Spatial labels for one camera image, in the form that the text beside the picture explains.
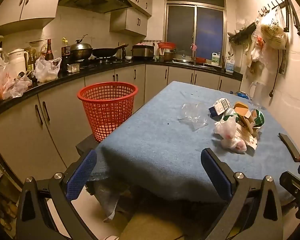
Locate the red colander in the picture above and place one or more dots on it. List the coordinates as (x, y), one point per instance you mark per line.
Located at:
(166, 45)

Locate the stainless steel kettle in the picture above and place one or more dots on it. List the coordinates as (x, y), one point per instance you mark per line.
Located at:
(121, 53)

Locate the kitchen window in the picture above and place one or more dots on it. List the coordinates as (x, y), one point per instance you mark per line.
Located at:
(195, 27)

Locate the green and white paper cup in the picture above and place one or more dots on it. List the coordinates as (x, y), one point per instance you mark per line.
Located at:
(259, 118)

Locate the black countertop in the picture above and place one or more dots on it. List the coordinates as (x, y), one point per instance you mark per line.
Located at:
(100, 70)

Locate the grey plastic bag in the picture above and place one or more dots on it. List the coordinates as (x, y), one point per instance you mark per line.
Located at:
(107, 200)

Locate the beige base cabinet run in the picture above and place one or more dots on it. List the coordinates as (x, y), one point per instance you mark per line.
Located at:
(20, 135)

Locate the white plastic bag pink contents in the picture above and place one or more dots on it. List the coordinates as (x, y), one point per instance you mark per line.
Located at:
(228, 132)

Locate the black wall shelf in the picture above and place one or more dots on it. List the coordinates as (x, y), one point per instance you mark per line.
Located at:
(242, 33)

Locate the wall hook rail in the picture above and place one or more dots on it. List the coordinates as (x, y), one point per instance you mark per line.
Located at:
(272, 5)

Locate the faucet with pink cover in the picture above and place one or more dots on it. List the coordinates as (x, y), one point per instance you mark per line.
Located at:
(193, 51)

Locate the blue tablecloth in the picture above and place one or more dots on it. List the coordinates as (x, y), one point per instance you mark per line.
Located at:
(152, 150)

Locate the green and white carton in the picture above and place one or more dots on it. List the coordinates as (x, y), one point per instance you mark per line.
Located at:
(230, 118)

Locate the dark bottle yellow cap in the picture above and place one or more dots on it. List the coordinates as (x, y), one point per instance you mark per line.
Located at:
(65, 55)

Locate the pile of plastic bags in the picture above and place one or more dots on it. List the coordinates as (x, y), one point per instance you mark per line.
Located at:
(5, 82)

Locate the steel pot with lid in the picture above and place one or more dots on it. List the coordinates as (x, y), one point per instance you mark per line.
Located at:
(183, 57)

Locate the steel wok with lid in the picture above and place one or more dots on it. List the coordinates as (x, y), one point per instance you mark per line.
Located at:
(81, 50)

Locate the clear plastic wrapper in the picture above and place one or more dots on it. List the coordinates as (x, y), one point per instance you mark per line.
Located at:
(192, 116)

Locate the cluttered dark shelf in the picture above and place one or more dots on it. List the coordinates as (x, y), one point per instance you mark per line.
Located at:
(1, 195)

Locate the white electric jug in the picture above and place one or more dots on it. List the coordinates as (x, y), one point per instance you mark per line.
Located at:
(17, 62)

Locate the brown cardboard box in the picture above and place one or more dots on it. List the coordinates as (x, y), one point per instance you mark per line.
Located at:
(242, 108)

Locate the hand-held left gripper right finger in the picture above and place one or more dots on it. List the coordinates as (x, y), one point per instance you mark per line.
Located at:
(216, 175)

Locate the dark rice cooker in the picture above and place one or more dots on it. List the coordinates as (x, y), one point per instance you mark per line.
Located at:
(143, 52)

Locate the crumpled white printed carton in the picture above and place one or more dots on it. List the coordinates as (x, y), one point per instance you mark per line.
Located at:
(251, 138)

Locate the black hanging tongs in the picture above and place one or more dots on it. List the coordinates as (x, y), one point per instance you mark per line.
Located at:
(293, 17)

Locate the green and white detergent bottle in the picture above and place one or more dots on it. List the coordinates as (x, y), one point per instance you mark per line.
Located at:
(216, 59)

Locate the blue and white bottle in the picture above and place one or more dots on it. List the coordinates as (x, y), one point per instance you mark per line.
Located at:
(230, 66)

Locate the dark glass bottle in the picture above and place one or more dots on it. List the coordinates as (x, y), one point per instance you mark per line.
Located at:
(31, 66)

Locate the white and blue medicine box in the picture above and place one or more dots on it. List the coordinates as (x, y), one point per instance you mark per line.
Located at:
(218, 107)

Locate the brown cardboard piece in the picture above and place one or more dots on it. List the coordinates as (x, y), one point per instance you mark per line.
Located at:
(248, 123)

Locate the chopstick holder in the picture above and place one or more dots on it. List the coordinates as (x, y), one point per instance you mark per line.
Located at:
(161, 55)

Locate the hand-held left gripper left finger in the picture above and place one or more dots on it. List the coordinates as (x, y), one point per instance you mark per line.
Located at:
(81, 172)

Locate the red bowl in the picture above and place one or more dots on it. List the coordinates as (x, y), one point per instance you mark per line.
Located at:
(200, 60)

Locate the black frying pan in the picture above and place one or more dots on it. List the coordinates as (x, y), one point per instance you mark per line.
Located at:
(105, 52)

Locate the clear glass pitcher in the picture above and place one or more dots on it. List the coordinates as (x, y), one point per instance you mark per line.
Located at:
(258, 93)

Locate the wall socket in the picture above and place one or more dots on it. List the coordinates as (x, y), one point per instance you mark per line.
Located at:
(283, 68)

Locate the red plastic mesh basket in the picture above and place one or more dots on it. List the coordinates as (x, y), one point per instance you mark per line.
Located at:
(107, 105)

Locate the dark red sauce bottle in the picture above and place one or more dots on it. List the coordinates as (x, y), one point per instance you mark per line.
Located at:
(49, 51)

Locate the blue snack bag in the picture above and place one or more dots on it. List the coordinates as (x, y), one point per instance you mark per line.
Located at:
(241, 95)

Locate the hanging plastic bags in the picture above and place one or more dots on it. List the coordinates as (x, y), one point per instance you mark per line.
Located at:
(270, 33)

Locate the dark cooking pot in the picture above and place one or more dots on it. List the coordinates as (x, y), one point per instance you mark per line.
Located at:
(168, 55)

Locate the gas stove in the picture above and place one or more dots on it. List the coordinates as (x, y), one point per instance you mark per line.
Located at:
(102, 60)

